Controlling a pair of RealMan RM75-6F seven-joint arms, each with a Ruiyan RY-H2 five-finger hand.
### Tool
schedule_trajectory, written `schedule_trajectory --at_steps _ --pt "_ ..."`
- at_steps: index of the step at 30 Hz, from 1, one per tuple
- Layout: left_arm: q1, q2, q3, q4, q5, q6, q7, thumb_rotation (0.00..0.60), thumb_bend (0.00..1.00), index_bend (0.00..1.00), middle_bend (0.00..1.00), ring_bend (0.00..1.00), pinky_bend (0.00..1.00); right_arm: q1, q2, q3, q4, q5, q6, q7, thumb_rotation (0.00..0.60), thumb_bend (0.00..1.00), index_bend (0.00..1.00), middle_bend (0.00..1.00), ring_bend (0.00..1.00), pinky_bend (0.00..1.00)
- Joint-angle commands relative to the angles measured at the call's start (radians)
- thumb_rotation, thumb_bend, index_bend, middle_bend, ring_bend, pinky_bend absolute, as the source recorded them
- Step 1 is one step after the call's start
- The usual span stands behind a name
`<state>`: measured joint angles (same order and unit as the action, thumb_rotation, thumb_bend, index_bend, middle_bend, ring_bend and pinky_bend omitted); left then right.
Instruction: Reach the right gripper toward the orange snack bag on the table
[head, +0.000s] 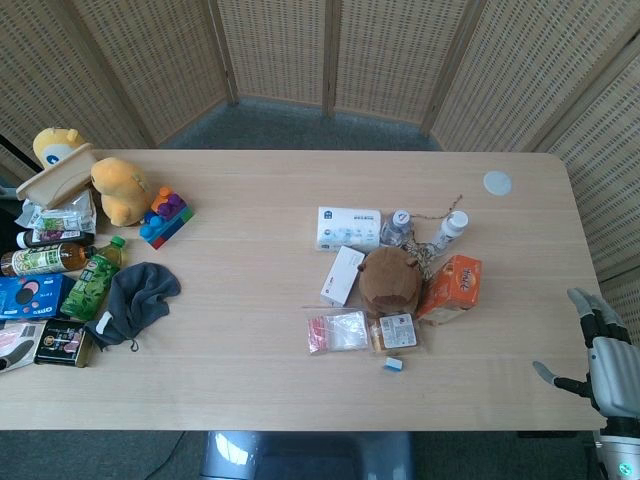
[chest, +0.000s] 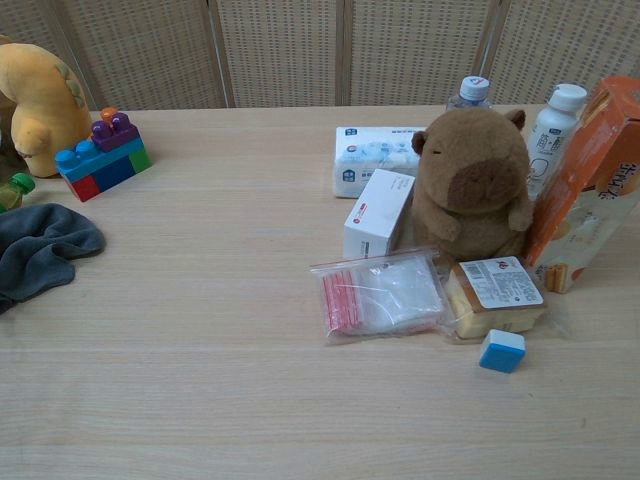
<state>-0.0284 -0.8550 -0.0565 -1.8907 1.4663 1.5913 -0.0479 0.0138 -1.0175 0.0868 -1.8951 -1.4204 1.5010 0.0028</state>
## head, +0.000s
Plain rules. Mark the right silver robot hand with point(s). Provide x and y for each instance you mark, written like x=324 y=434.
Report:
x=607 y=365

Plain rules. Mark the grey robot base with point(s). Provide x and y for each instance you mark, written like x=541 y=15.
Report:
x=305 y=455

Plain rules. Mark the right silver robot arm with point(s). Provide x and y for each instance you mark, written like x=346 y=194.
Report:
x=617 y=447

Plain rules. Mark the dark bottle with fruit label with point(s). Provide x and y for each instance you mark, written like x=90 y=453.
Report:
x=52 y=236

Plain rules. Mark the orange snack box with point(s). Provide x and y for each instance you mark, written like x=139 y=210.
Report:
x=452 y=287

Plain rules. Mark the white pill bottle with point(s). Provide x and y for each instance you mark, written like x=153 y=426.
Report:
x=451 y=227

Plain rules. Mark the blue white eraser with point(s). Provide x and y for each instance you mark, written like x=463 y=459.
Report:
x=393 y=364

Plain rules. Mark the packaged bread snack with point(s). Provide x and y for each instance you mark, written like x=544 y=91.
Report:
x=392 y=335

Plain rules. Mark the brown plush toy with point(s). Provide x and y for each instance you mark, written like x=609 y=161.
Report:
x=390 y=280

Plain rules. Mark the clear water bottle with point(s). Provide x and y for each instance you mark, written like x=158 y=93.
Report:
x=397 y=227

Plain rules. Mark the clear zip bag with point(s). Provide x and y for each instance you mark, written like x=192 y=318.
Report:
x=337 y=332

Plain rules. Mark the white flat box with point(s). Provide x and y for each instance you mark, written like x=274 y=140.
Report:
x=341 y=275

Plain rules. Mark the white tissue pack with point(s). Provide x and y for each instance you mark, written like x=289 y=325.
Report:
x=347 y=230

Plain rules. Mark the woven folding screen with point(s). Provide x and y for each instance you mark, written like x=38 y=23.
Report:
x=320 y=60

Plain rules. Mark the colourful building blocks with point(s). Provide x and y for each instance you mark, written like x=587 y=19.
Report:
x=167 y=220

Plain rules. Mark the dark grey cloth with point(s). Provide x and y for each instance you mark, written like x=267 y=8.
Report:
x=135 y=302

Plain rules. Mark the orange plush toy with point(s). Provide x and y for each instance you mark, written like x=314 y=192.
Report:
x=120 y=190

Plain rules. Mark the green tea bottle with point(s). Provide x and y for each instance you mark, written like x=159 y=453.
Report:
x=92 y=282

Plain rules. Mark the black gold tin box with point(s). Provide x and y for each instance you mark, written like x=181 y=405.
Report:
x=62 y=342

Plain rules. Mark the silver foil snack bag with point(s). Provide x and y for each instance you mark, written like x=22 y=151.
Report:
x=80 y=207

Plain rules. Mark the brown tea bottle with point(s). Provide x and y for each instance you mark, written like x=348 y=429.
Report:
x=42 y=258

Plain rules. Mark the white green snack packet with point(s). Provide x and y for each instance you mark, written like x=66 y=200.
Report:
x=47 y=218

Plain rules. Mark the beige wooden box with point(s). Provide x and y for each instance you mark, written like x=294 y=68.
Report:
x=57 y=177

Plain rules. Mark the blue cookie box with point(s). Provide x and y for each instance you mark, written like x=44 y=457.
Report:
x=30 y=297

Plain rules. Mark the pink white package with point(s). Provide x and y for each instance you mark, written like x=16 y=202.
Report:
x=17 y=345

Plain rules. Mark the yellow plush toy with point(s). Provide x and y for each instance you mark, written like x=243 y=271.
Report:
x=55 y=145

